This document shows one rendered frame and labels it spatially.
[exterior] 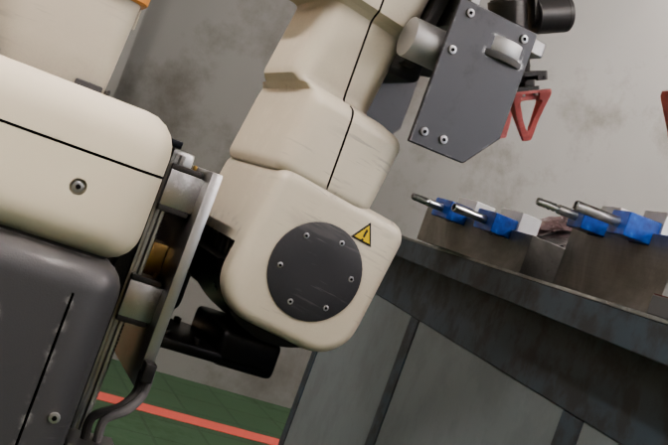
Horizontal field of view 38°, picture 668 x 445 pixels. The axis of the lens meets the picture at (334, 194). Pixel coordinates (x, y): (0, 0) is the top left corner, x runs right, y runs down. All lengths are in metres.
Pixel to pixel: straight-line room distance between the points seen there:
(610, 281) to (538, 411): 0.17
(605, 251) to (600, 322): 0.21
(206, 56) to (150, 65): 0.22
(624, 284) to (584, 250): 0.13
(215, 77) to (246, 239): 2.81
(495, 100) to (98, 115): 0.45
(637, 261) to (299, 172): 0.40
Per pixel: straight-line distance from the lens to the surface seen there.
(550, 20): 1.46
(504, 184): 4.28
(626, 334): 0.96
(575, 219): 1.22
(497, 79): 1.05
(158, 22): 3.73
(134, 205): 0.78
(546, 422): 1.16
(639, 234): 1.12
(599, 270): 1.20
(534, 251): 1.32
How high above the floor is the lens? 0.78
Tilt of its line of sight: 2 degrees up
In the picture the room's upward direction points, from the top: 20 degrees clockwise
